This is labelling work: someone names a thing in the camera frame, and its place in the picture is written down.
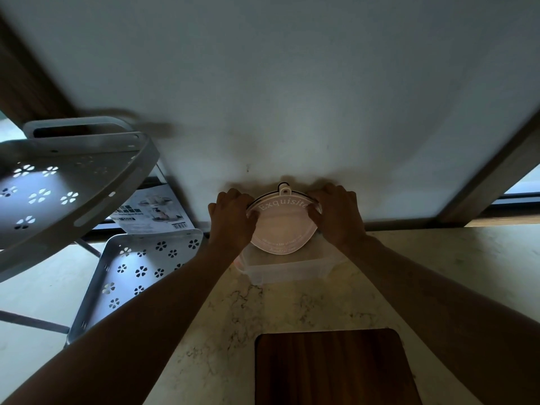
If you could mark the person's right hand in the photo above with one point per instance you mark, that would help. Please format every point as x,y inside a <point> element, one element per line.
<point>339,219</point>

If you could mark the person's left hand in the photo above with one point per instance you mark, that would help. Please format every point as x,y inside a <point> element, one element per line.
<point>230,225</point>

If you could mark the person's right fingers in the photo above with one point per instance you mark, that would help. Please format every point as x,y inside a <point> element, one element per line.
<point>322,198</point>

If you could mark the person's left fingers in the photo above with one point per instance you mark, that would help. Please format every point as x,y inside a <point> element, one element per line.
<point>236,197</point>

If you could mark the round pink plastic lid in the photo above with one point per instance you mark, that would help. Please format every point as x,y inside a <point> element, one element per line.
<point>282,227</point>

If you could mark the person's left forearm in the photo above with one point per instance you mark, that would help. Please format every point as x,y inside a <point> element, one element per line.
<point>126,333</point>

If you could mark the person's right forearm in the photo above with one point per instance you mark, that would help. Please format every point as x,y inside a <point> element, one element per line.
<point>447,316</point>

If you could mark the clear plastic food container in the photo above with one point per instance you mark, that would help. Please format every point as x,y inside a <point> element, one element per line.
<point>287,265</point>

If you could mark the white cardboard product box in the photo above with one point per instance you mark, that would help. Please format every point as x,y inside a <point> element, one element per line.
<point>149,210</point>

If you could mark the white perforated metal shelf rack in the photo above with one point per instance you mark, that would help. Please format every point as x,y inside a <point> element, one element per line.
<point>71,215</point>

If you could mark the dark wooden cutting board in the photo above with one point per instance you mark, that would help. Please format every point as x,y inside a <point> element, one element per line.
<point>333,369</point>

